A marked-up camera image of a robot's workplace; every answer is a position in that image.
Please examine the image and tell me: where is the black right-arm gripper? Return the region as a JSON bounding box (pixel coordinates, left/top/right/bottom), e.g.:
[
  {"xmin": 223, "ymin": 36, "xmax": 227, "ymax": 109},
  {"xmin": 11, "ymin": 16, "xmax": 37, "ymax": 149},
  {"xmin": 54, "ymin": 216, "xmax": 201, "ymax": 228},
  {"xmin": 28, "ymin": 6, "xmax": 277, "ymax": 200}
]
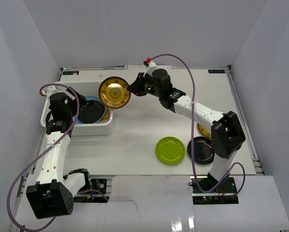
[{"xmin": 128, "ymin": 73, "xmax": 162, "ymax": 99}]

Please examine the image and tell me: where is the large blue plate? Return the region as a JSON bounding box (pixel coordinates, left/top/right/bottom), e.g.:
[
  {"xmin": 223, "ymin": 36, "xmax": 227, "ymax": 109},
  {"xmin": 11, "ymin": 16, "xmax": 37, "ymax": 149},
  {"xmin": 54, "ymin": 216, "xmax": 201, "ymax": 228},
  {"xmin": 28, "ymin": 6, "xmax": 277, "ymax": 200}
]
[{"xmin": 72, "ymin": 95, "xmax": 107, "ymax": 126}]

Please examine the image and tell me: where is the yellow patterned plate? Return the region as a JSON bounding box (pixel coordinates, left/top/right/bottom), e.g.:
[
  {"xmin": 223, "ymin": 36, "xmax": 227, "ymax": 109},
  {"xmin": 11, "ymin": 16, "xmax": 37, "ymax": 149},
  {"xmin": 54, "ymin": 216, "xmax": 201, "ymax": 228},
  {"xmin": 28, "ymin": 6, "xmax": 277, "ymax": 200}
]
[
  {"xmin": 98, "ymin": 76, "xmax": 131, "ymax": 109},
  {"xmin": 197, "ymin": 123, "xmax": 212, "ymax": 139}
]

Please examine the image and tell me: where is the black plate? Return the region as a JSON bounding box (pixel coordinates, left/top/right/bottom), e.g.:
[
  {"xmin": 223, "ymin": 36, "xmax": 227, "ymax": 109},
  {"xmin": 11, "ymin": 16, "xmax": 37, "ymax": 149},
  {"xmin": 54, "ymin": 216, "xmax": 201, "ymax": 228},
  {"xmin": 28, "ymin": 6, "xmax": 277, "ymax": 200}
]
[
  {"xmin": 187, "ymin": 136, "xmax": 215, "ymax": 165},
  {"xmin": 78, "ymin": 101, "xmax": 105, "ymax": 124}
]

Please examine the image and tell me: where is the lime green plate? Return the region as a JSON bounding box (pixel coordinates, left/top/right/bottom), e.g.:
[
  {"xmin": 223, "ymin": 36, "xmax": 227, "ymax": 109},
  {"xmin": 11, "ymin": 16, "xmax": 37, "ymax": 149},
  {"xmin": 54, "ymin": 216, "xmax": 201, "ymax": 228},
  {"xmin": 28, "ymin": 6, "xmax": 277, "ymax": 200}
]
[{"xmin": 155, "ymin": 136, "xmax": 186, "ymax": 165}]

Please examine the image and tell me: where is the long woven bamboo tray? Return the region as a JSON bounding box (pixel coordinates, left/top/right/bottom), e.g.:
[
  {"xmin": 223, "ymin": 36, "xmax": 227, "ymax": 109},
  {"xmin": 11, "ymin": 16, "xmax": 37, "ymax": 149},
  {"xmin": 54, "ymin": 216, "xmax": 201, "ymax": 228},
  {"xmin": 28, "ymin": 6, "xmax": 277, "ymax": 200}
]
[{"xmin": 102, "ymin": 107, "xmax": 111, "ymax": 121}]

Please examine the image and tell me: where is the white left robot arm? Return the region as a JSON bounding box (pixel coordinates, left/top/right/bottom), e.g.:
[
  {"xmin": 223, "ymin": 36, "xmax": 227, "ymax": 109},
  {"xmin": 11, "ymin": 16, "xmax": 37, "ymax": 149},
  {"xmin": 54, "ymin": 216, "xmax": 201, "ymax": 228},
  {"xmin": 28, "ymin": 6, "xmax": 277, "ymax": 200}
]
[{"xmin": 26, "ymin": 92, "xmax": 92, "ymax": 219}]

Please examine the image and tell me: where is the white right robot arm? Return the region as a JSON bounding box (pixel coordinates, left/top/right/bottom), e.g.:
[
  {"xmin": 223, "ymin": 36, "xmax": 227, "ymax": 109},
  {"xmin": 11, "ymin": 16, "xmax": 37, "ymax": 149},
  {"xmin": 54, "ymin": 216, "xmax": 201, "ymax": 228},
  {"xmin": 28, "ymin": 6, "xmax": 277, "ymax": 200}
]
[{"xmin": 127, "ymin": 69, "xmax": 246, "ymax": 193}]

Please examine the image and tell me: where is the white plastic bin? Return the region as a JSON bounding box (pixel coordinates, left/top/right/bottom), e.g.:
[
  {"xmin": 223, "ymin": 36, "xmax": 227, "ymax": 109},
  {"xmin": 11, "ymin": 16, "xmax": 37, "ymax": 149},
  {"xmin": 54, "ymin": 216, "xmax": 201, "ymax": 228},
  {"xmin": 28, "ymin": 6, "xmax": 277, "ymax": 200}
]
[{"xmin": 40, "ymin": 81, "xmax": 115, "ymax": 136}]

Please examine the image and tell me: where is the dark blue left label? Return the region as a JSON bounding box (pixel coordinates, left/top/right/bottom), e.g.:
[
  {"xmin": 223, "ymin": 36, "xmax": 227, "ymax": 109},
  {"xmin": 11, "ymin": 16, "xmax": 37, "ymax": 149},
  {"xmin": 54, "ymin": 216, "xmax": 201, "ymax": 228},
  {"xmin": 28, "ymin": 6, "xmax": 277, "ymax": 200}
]
[{"xmin": 62, "ymin": 71, "xmax": 79, "ymax": 75}]

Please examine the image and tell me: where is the dark blue corner label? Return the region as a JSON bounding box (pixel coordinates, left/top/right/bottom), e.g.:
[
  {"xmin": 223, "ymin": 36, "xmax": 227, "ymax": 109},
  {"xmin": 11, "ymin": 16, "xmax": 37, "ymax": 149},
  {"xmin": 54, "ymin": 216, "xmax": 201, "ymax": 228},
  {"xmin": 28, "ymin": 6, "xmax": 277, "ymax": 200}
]
[{"xmin": 208, "ymin": 69, "xmax": 225, "ymax": 74}]

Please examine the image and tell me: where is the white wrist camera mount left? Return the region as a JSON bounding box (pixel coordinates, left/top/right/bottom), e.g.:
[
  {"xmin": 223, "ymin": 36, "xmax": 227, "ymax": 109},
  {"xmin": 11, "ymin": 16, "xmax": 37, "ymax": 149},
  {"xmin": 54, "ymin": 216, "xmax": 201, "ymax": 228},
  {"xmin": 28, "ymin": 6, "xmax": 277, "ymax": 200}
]
[{"xmin": 39, "ymin": 85, "xmax": 60, "ymax": 99}]

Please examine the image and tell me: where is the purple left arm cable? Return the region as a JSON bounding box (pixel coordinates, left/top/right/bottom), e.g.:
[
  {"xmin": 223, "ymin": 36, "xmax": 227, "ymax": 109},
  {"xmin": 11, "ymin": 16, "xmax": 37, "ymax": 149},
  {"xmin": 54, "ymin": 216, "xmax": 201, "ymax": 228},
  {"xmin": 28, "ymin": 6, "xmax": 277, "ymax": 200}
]
[{"xmin": 6, "ymin": 84, "xmax": 109, "ymax": 230}]

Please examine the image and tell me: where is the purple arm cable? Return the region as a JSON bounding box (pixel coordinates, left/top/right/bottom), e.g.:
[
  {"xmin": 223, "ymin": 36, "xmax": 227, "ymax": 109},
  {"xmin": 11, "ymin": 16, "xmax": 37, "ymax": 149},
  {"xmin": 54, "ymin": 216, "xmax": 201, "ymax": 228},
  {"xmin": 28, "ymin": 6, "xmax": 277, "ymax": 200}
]
[
  {"xmin": 6, "ymin": 84, "xmax": 109, "ymax": 230},
  {"xmin": 151, "ymin": 53, "xmax": 246, "ymax": 202}
]

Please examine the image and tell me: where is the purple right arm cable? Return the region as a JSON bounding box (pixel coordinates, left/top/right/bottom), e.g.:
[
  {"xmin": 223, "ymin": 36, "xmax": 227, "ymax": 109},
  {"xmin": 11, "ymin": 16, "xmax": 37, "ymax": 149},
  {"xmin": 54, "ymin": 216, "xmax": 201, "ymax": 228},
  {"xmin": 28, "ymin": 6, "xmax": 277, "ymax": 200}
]
[{"xmin": 151, "ymin": 53, "xmax": 246, "ymax": 202}]

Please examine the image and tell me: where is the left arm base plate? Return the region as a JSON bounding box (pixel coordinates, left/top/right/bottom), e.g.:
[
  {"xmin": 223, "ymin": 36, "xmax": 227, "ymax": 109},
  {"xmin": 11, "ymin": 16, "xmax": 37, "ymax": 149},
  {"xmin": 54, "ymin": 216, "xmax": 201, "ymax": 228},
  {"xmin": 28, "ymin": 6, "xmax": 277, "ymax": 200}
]
[{"xmin": 74, "ymin": 178, "xmax": 109, "ymax": 203}]

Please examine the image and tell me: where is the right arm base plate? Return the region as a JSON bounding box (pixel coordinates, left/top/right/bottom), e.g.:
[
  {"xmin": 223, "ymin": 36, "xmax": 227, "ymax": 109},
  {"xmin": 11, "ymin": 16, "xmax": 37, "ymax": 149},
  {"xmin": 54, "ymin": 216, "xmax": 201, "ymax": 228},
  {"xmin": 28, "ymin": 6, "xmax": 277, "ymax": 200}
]
[{"xmin": 188, "ymin": 177, "xmax": 239, "ymax": 205}]

